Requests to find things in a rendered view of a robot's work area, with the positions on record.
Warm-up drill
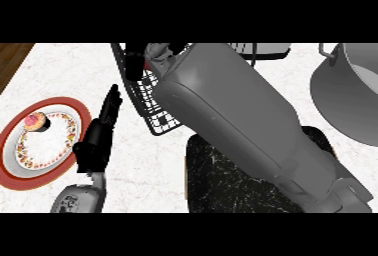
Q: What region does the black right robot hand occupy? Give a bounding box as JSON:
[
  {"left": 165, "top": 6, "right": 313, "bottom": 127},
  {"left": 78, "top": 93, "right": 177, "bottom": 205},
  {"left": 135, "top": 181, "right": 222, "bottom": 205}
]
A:
[{"left": 122, "top": 42, "right": 189, "bottom": 82}]

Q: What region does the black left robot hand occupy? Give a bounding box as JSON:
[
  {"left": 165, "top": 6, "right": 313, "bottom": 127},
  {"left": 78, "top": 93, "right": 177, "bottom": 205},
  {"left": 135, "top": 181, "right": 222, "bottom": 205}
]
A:
[{"left": 70, "top": 83, "right": 124, "bottom": 174}]

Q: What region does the black marble tray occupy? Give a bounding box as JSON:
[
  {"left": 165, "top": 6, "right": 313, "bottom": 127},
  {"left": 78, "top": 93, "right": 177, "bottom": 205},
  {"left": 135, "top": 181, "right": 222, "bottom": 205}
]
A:
[{"left": 184, "top": 125, "right": 342, "bottom": 214}]

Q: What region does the white floral rimmed plate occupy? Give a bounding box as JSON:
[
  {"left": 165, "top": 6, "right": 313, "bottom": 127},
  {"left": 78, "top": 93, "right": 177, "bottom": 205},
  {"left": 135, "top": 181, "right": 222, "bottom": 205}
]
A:
[{"left": 1, "top": 103, "right": 82, "bottom": 178}]

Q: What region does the red round charger plate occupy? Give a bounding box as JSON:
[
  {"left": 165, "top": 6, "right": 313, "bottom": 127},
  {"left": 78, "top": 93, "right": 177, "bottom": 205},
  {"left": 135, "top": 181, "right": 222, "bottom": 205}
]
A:
[{"left": 0, "top": 96, "right": 94, "bottom": 192}]

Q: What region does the large grey metal pot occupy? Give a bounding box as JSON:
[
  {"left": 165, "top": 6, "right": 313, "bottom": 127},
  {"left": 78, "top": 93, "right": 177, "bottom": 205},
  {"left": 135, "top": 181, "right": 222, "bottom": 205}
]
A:
[{"left": 308, "top": 42, "right": 378, "bottom": 148}]

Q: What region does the black wire tiered basket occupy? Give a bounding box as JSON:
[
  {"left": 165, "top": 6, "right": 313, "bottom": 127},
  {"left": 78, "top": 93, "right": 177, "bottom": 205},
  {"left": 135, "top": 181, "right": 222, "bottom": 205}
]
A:
[{"left": 109, "top": 42, "right": 292, "bottom": 137}]

